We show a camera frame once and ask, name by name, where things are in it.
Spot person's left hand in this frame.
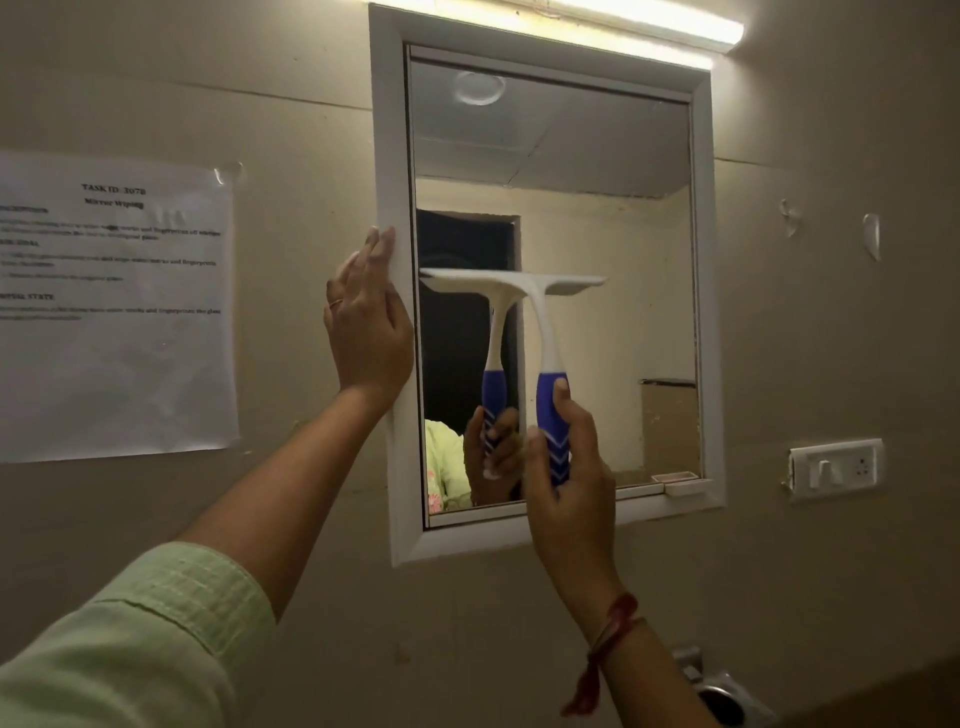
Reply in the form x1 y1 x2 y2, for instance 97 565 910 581
324 225 416 400

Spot person's right hand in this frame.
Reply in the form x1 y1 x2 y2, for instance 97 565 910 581
522 378 624 609

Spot white and blue squeegee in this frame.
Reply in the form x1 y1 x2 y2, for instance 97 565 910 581
418 267 609 487

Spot white framed wall mirror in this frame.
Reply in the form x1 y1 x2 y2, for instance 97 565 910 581
367 3 727 568

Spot person's left forearm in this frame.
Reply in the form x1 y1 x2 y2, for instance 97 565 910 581
176 384 393 621

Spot person's right forearm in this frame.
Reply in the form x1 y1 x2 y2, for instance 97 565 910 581
576 588 723 728

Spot white printed paper sheet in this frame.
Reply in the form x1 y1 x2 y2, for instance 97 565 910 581
0 148 242 465

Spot chrome tap fixture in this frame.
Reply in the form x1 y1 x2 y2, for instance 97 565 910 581
671 643 779 728

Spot white tube light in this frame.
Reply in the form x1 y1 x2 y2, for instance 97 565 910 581
373 0 746 73

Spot light green shirt sleeve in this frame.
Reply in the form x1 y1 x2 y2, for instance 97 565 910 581
0 540 278 728

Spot red thread bracelet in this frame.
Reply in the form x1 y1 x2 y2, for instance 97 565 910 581
560 591 647 719

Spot white switch socket plate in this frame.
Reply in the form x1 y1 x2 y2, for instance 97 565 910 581
782 438 887 503

